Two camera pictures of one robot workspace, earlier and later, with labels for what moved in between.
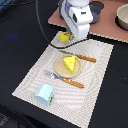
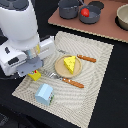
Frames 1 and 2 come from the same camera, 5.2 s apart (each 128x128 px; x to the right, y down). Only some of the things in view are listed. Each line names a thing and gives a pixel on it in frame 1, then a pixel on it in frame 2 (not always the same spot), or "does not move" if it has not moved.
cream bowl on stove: [121, 18] does not move
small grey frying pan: [95, 8] does not move
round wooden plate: [63, 71] does not move
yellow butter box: [65, 37] to [35, 75]
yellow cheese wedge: [69, 63] does not move
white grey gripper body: [77, 19] to [25, 61]
